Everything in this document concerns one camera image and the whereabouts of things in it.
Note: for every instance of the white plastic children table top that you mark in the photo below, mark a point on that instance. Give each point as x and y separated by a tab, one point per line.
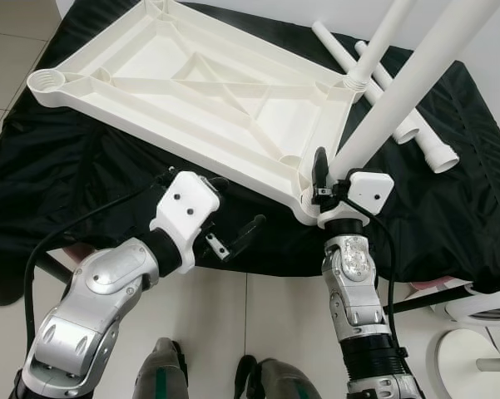
175	83

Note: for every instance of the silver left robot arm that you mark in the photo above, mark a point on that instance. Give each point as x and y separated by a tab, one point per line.
100	307

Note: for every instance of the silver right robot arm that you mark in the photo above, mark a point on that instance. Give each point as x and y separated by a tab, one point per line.
358	291

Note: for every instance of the grey robot left leg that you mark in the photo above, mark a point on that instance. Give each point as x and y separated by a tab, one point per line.
160	374

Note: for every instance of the grey robot leg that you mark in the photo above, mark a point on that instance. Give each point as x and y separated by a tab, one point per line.
160	374
283	381

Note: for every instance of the grey robot right leg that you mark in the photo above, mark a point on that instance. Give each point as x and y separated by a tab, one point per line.
283	381

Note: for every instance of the black table cloth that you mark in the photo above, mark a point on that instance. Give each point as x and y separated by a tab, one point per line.
50	183

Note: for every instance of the white round base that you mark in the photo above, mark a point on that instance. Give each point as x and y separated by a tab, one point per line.
470	366

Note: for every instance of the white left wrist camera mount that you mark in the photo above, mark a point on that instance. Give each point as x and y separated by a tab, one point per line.
187	208

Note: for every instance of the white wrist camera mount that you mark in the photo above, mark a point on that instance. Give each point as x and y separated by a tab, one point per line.
370	191
187	208

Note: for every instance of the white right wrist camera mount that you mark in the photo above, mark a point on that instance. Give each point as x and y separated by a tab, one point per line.
370	191

